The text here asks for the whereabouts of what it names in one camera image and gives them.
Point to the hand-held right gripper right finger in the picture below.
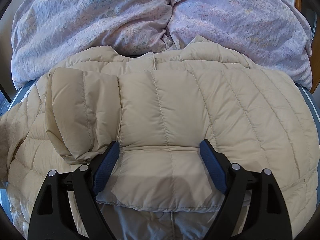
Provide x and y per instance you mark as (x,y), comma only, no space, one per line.
(212,165)

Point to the cream puffer jacket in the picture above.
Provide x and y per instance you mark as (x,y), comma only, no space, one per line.
(175,110)

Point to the lilac floral duvet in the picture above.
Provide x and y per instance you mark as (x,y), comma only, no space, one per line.
(100,22)

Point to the blue white striped bed sheet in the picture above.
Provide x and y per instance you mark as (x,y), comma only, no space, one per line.
(307,98)

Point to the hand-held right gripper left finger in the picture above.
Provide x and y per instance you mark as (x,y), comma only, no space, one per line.
(105,166)

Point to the wooden window frame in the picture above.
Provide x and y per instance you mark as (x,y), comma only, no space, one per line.
(300,2)

